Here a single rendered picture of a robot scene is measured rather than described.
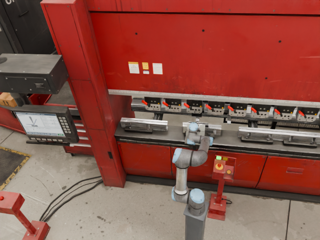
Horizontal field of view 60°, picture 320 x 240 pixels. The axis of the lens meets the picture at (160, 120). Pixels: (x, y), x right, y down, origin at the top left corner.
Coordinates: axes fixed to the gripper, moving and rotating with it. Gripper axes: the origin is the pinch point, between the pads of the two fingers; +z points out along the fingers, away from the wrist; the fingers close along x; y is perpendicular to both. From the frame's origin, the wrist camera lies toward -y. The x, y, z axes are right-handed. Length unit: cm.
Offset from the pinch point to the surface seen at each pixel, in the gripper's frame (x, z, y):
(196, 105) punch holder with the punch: 0.1, -15.6, 23.7
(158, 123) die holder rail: 39.1, 8.4, 4.0
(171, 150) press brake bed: 23.6, 20.2, -22.5
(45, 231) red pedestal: 153, 15, -127
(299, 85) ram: -82, -35, 45
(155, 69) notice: 37, -45, 47
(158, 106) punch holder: 36.9, -13.2, 19.2
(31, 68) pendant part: 114, -101, 26
